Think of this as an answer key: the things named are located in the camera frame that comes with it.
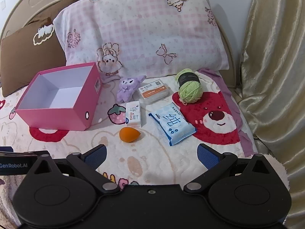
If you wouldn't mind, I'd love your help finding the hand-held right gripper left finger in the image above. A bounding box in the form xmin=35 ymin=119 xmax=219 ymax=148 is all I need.
xmin=26 ymin=144 xmax=121 ymax=195

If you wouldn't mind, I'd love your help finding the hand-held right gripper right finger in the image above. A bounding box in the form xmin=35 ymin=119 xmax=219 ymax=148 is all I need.
xmin=183 ymin=144 xmax=278 ymax=195

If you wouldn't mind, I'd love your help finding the orange egg-shaped makeup sponge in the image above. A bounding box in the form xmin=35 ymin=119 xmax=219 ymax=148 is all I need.
xmin=119 ymin=127 xmax=141 ymax=143

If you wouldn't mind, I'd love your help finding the blue wet wipes packet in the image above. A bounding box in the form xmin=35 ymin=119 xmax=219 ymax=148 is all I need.
xmin=148 ymin=102 xmax=198 ymax=147

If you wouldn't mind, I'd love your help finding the pink cardboard box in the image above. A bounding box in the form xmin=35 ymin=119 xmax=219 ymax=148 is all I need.
xmin=15 ymin=62 xmax=103 ymax=131

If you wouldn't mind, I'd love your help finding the small white tissue packet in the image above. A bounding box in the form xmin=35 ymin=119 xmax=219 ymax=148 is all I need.
xmin=125 ymin=101 xmax=142 ymax=127

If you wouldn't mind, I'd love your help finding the green yarn ball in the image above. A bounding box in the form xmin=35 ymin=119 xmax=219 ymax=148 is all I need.
xmin=176 ymin=68 xmax=204 ymax=105

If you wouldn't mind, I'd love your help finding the purple plush toy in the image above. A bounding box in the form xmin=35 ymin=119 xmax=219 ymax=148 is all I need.
xmin=116 ymin=75 xmax=147 ymax=103

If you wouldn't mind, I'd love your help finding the printed bear blanket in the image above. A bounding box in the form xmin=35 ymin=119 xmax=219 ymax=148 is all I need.
xmin=0 ymin=68 xmax=260 ymax=220

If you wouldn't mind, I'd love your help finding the gold satin curtain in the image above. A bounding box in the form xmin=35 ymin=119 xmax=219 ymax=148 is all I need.
xmin=237 ymin=0 xmax=305 ymax=196

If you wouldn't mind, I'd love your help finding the brown cushion with cloud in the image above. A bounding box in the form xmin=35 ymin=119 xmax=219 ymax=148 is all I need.
xmin=0 ymin=0 xmax=77 ymax=98

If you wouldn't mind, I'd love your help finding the pink checked cartoon pillow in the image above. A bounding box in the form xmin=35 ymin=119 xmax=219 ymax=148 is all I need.
xmin=53 ymin=0 xmax=230 ymax=83

